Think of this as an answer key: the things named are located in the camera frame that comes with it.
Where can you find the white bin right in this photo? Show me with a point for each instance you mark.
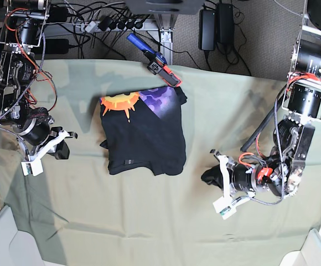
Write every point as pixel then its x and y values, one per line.
pixel 309 254

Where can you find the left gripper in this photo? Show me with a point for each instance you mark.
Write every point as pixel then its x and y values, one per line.
pixel 254 179

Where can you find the white power strip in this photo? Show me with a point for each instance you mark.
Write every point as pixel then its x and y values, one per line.
pixel 111 25

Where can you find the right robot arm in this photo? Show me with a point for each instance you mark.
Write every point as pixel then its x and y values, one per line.
pixel 23 30

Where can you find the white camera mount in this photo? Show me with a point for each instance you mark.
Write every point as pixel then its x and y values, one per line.
pixel 232 197
pixel 33 159

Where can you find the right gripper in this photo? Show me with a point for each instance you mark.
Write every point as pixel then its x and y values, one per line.
pixel 36 130

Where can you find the aluminium frame post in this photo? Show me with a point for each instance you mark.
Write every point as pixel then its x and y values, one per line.
pixel 166 23

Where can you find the white bin left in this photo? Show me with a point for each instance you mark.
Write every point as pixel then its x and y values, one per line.
pixel 16 247

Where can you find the black power brick right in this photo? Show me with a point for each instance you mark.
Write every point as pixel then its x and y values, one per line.
pixel 207 21

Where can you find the light green table cloth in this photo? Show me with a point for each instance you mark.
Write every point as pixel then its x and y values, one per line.
pixel 81 215

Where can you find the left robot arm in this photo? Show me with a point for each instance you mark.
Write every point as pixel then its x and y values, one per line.
pixel 274 156

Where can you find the black T-shirt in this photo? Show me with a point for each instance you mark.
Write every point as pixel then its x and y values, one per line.
pixel 144 129

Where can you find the blue orange bar clamp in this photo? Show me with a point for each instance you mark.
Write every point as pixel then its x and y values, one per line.
pixel 157 62

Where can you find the black power brick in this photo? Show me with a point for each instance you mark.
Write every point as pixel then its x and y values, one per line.
pixel 225 23
pixel 207 21
pixel 57 46

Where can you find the black power brick left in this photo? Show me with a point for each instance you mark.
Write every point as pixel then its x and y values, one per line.
pixel 57 46

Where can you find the white bin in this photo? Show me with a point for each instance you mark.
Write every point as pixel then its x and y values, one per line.
pixel 309 254
pixel 16 247

